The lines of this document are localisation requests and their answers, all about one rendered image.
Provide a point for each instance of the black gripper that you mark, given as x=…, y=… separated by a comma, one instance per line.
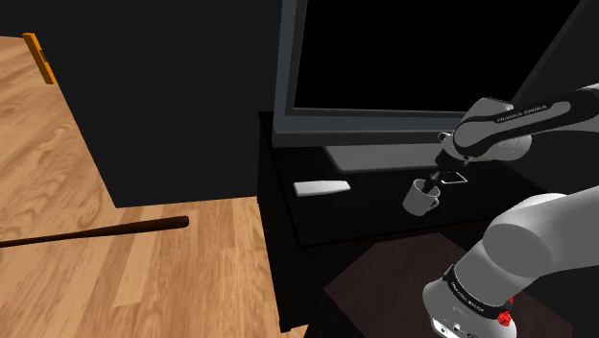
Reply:
x=448, y=162

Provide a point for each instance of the grey mug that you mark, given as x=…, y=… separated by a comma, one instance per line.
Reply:
x=418, y=202

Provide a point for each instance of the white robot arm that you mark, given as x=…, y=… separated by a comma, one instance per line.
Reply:
x=529, y=243

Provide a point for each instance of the black phone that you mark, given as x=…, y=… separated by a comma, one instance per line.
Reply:
x=455, y=178

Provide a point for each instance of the grey flat screen television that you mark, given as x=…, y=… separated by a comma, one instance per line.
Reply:
x=374, y=135

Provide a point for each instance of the black television cabinet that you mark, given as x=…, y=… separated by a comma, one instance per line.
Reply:
x=365, y=215

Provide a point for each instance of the white remote control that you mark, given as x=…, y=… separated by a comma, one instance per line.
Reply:
x=322, y=188

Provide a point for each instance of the dark brown robot stand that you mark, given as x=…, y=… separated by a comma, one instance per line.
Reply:
x=388, y=290

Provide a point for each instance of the dark brown baseball bat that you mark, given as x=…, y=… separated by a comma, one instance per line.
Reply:
x=117, y=230

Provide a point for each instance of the orange flat bar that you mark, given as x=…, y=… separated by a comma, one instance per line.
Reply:
x=41, y=58

